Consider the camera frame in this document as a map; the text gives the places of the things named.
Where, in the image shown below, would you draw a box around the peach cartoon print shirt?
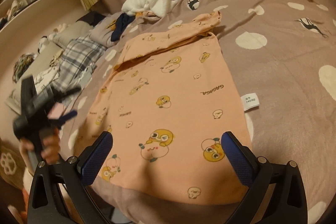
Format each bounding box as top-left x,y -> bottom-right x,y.
74,11 -> 251,205

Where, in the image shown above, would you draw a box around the person's left hand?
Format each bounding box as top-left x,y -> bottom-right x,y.
19,128 -> 60,167

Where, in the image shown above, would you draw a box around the pink garment at bedside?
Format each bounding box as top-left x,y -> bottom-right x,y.
48,103 -> 66,119

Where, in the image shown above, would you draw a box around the white printed shirt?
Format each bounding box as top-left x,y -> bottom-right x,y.
5,66 -> 60,114

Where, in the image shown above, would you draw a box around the grey striped garment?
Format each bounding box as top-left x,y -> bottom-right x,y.
69,63 -> 96,100

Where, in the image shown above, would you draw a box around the grey plaid pillow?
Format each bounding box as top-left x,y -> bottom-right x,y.
52,35 -> 106,91

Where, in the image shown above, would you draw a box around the beige headboard cushion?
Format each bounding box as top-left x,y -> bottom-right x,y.
29,20 -> 92,71

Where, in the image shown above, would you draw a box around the stuffed toys on headboard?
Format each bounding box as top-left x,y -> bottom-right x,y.
38,23 -> 70,53

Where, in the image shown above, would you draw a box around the mauve pillow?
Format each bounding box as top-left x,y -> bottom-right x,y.
89,15 -> 118,48

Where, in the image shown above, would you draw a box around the navy blue garment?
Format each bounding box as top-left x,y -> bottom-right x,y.
110,13 -> 135,42

